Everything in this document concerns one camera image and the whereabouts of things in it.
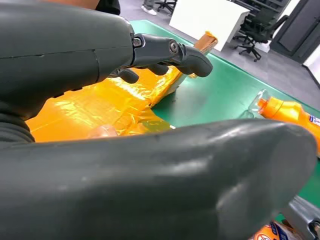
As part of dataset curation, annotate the white table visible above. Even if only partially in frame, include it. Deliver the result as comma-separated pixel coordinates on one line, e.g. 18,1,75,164
169,0,251,52

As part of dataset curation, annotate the dark shelving unit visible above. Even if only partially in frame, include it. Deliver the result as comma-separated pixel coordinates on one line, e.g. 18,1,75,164
229,0,292,18

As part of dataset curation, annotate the orange bottle with clear cap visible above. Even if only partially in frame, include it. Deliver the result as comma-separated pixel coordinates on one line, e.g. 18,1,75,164
239,89,320,157
250,220,300,240

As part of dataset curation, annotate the yellow taped cardboard box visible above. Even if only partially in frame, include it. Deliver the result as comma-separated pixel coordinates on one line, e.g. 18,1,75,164
25,31,219,143

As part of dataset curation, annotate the black office chair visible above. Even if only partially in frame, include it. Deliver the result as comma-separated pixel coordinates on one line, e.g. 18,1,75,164
233,13,289,63
154,0,177,15

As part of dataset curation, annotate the person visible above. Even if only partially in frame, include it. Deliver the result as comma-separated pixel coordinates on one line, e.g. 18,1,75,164
141,0,158,16

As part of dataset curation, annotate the dark cabinet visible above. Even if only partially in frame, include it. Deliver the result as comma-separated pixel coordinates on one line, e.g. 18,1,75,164
269,0,320,64

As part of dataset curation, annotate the green table mat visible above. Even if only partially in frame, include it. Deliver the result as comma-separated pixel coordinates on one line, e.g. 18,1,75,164
130,19,320,223

